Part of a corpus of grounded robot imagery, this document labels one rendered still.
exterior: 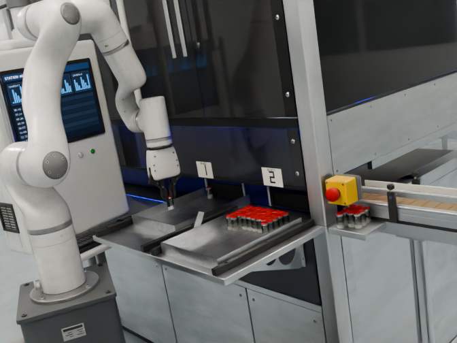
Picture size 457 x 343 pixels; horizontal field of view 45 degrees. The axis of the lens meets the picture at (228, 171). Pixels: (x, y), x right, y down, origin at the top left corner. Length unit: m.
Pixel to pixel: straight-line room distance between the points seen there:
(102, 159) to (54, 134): 0.87
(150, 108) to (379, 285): 0.96
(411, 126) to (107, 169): 1.22
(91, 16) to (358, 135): 0.87
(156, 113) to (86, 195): 0.67
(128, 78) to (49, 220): 0.49
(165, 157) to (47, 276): 0.52
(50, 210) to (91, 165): 0.81
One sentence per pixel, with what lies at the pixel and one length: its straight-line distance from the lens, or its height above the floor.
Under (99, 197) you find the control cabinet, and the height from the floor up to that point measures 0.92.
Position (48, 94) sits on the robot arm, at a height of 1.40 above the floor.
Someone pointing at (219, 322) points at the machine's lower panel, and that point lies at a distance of 2.28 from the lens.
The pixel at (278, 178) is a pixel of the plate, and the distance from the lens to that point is 1.72.
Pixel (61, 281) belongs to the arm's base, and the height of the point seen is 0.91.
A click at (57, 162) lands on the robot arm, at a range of 1.45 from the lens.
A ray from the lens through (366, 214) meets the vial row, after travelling 1.65.
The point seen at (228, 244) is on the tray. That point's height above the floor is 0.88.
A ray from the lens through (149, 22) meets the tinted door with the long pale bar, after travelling 2.10.
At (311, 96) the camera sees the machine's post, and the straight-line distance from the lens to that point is 1.57.
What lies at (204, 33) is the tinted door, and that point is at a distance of 1.86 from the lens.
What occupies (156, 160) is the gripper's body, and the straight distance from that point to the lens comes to 1.76.
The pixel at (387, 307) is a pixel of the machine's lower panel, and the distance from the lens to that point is 2.02.
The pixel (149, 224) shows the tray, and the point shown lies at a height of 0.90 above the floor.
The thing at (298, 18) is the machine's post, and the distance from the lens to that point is 1.56.
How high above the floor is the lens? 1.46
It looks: 13 degrees down
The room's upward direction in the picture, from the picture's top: 9 degrees counter-clockwise
